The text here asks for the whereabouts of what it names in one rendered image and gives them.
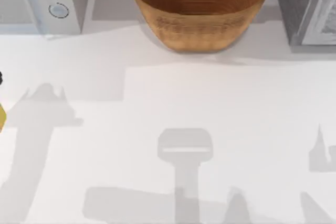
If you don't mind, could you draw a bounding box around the brown woven basket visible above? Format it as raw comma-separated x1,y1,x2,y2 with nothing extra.
132,0,268,54

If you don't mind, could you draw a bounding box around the smaller microwave knob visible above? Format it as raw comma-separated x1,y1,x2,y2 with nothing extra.
48,2,70,19

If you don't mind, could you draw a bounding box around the yellow object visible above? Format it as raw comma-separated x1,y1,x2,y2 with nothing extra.
0,102,7,133

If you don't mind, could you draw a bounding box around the pale microwave oven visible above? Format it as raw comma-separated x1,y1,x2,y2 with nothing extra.
0,0,91,36

